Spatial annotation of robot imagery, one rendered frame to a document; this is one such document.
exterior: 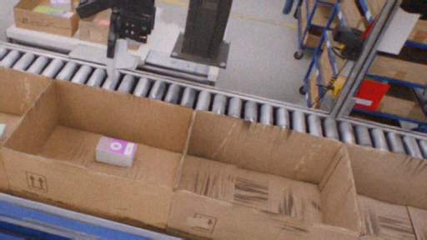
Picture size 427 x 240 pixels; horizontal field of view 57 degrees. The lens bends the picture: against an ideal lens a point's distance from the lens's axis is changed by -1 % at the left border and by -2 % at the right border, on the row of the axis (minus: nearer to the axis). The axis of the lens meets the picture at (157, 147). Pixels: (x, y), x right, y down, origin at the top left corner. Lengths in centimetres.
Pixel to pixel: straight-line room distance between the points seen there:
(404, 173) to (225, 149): 47
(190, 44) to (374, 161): 101
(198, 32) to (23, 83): 90
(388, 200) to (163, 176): 63
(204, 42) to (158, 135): 80
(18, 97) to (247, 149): 67
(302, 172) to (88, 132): 62
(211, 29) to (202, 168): 84
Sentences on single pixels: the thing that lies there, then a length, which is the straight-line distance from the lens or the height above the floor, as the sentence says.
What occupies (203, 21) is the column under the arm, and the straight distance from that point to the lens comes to 178.
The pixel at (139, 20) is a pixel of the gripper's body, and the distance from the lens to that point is 82.
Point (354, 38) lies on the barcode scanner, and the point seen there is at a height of 107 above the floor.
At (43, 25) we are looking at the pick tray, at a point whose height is 79.
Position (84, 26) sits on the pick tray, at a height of 83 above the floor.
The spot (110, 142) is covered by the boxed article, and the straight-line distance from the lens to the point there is 108.
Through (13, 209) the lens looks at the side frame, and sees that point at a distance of 97.
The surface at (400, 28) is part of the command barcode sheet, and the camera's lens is 165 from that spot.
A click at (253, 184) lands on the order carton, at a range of 112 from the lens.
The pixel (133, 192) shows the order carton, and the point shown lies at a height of 101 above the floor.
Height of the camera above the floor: 166
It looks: 43 degrees down
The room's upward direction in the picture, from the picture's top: 8 degrees clockwise
